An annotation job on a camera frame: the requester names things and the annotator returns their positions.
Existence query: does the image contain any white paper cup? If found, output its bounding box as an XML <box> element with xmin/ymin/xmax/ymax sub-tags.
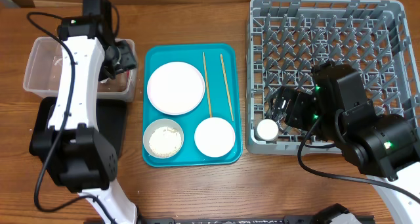
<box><xmin>255</xmin><ymin>119</ymin><xmax>279</xmax><ymax>142</ymax></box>

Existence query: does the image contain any grey bowl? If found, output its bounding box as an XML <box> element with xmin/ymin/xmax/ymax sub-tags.
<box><xmin>143</xmin><ymin>118</ymin><xmax>184</xmax><ymax>159</ymax></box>

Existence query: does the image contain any red snack wrapper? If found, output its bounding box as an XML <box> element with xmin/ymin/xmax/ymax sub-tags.
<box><xmin>126</xmin><ymin>70</ymin><xmax>132</xmax><ymax>87</ymax></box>

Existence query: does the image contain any white rice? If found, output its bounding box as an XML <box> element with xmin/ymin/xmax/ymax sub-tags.
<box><xmin>149</xmin><ymin>126</ymin><xmax>182</xmax><ymax>158</ymax></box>

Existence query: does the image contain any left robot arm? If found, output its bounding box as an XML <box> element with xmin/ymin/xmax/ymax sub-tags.
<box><xmin>30</xmin><ymin>0</ymin><xmax>141</xmax><ymax>223</ymax></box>

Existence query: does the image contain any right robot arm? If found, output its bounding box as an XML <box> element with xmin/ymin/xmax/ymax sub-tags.
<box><xmin>265</xmin><ymin>61</ymin><xmax>419</xmax><ymax>223</ymax></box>

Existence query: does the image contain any grey dishwasher rack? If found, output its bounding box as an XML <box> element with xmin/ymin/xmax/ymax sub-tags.
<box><xmin>245</xmin><ymin>0</ymin><xmax>419</xmax><ymax>155</ymax></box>

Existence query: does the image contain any black tray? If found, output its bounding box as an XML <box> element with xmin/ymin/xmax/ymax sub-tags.
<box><xmin>32</xmin><ymin>97</ymin><xmax>127</xmax><ymax>158</ymax></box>

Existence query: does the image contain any white round plate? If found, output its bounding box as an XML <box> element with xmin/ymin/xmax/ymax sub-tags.
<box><xmin>147</xmin><ymin>62</ymin><xmax>205</xmax><ymax>116</ymax></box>

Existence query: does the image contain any left wooden chopstick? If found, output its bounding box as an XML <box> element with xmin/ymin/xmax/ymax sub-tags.
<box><xmin>202</xmin><ymin>52</ymin><xmax>213</xmax><ymax>118</ymax></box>

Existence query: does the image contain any wooden chopstick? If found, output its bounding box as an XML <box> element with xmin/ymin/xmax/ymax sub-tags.
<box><xmin>220</xmin><ymin>54</ymin><xmax>234</xmax><ymax>121</ymax></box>
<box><xmin>202</xmin><ymin>52</ymin><xmax>213</xmax><ymax>118</ymax></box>

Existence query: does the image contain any white pink bowl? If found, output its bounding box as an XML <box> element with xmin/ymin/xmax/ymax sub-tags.
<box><xmin>194</xmin><ymin>117</ymin><xmax>236</xmax><ymax>158</ymax></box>

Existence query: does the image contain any teal serving tray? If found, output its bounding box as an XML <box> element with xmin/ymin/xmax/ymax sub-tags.
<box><xmin>142</xmin><ymin>43</ymin><xmax>243</xmax><ymax>168</ymax></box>

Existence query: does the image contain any right wooden chopstick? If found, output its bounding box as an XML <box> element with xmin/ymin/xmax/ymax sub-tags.
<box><xmin>220</xmin><ymin>54</ymin><xmax>234</xmax><ymax>121</ymax></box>

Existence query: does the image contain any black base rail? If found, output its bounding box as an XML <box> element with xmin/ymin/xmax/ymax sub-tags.
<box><xmin>137</xmin><ymin>214</ymin><xmax>375</xmax><ymax>224</ymax></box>

